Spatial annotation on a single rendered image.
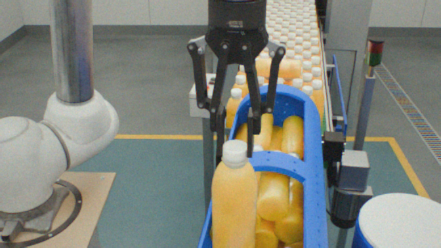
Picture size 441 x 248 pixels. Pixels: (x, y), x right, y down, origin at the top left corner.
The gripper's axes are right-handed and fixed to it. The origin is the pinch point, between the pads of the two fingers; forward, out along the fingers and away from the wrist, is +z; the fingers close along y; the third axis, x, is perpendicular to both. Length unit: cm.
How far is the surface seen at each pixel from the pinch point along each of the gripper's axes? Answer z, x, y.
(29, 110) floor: 148, 259, -219
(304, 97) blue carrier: 28, 71, 12
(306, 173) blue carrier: 28.0, 30.9, 13.1
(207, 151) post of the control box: 69, 99, -25
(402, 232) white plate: 45, 33, 39
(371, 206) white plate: 45, 42, 32
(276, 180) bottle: 28.1, 27.1, 6.2
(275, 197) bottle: 28.4, 21.2, 6.2
